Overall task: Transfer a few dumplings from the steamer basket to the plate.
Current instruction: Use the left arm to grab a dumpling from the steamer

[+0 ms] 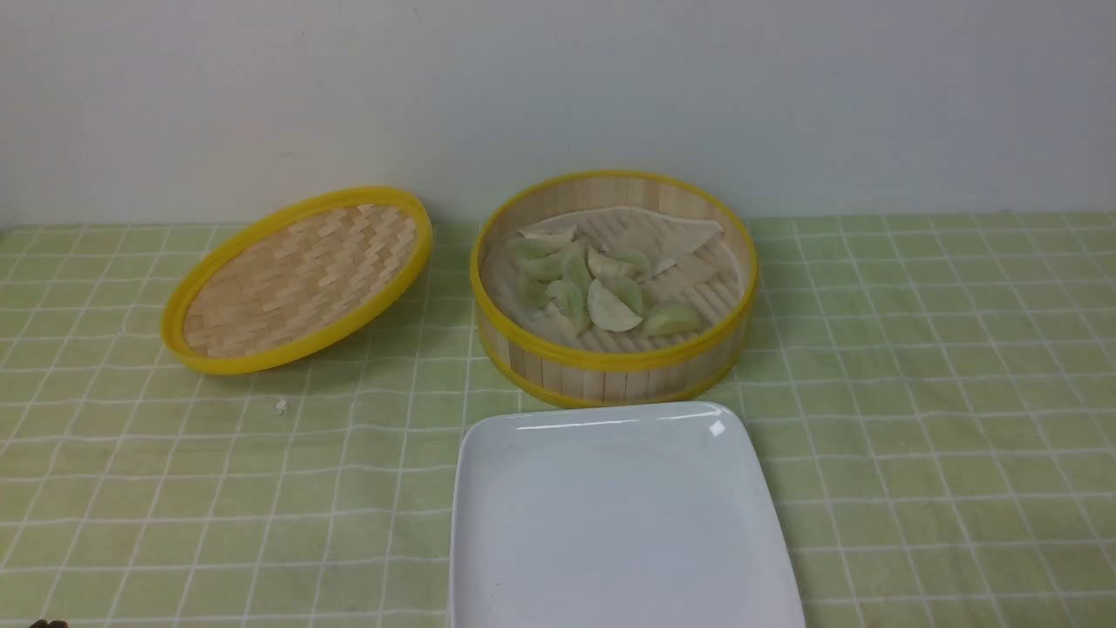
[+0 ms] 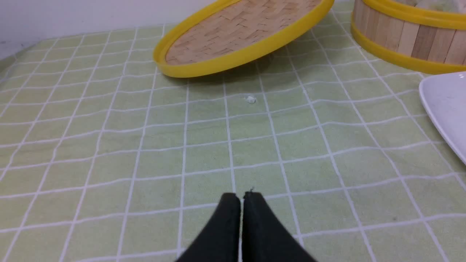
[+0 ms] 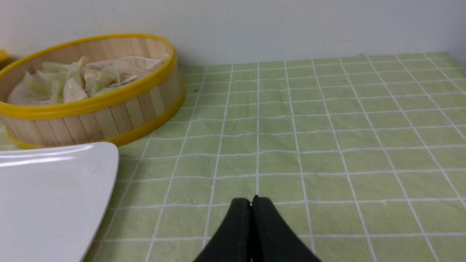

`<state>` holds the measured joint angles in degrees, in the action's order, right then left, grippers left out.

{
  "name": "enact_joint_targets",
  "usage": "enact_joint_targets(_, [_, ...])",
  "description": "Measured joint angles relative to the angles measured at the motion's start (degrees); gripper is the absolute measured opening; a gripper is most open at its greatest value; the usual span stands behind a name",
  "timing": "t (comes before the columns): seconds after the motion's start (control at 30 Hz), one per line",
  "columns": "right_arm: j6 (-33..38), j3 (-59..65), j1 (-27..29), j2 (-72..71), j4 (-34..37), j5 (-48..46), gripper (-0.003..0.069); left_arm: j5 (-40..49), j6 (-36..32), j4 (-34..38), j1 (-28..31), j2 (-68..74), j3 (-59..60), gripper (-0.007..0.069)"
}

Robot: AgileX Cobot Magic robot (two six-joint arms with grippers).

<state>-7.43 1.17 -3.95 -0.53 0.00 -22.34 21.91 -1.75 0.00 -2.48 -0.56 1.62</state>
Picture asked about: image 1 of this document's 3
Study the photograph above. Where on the white square plate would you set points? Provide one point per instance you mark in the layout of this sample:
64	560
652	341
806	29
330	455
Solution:
652	515

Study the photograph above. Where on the green dumpling front left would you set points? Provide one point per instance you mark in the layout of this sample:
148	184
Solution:
568	299

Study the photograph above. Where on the white dumpling front centre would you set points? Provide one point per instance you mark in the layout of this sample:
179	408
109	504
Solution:
616	304

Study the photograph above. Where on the white dumpling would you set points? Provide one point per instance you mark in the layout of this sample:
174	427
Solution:
616	304
686	267

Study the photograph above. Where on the bamboo steamer basket yellow rim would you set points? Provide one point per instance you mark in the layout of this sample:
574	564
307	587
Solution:
575	378

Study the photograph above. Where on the green dumpling centre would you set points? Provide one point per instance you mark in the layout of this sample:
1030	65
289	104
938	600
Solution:
624	261

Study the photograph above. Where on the pale dumpling back left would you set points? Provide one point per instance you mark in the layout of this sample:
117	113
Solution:
548	239

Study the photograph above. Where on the pale green dumpling front right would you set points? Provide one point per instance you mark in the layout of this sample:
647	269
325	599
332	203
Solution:
671	318

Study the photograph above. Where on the white steamer liner cloth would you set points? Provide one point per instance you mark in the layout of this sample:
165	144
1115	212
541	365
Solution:
515	277

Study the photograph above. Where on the white dumpling right back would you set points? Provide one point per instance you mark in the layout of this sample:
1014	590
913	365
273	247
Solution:
686	267

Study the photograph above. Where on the bamboo steamer lid yellow rim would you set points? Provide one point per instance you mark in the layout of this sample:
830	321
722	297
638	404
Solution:
298	281

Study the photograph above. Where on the green checked tablecloth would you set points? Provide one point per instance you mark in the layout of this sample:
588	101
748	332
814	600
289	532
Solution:
931	399

